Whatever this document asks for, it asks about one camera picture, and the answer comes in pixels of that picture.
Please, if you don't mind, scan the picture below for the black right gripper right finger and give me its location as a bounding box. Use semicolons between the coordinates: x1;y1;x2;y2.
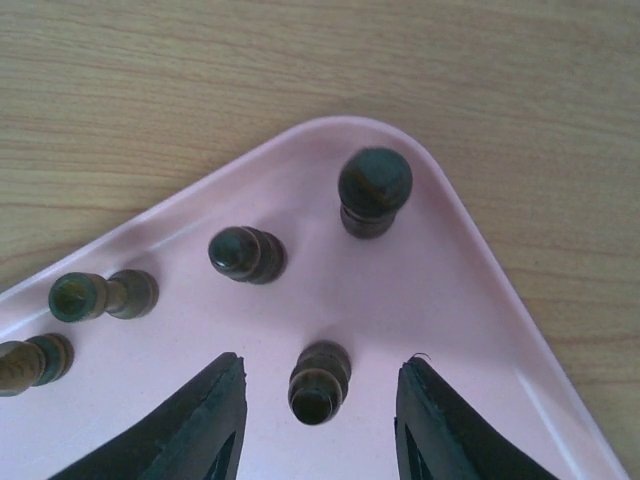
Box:
394;356;555;480

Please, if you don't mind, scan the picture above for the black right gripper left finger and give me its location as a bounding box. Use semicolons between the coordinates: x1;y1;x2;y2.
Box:
54;352;247;479

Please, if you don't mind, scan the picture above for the dark chess piece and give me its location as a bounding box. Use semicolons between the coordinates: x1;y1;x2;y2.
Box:
208;226;287;285
48;269;159;323
288;340;352;426
1;333;75;397
338;147;413;239

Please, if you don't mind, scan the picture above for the pink tray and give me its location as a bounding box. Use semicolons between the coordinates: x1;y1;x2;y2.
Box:
1;117;626;479

